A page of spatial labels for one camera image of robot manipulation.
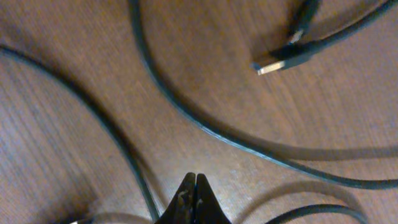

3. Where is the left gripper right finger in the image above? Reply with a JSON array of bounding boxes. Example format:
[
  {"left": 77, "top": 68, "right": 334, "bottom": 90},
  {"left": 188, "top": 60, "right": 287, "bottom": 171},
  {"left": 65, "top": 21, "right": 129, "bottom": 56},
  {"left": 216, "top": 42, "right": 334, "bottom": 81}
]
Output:
[{"left": 195, "top": 174, "right": 231, "bottom": 224}]

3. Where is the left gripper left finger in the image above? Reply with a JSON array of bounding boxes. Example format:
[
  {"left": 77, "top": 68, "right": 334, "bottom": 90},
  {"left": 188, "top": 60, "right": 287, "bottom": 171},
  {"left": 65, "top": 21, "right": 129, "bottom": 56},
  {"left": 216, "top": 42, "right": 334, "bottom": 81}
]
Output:
[{"left": 155, "top": 172, "right": 196, "bottom": 224}]

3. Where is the thin black usb cable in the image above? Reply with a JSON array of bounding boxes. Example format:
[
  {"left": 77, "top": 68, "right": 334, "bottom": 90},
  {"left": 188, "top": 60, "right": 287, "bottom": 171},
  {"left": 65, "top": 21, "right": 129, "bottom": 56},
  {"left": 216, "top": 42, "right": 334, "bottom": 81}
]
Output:
[{"left": 0, "top": 45, "right": 162, "bottom": 224}]

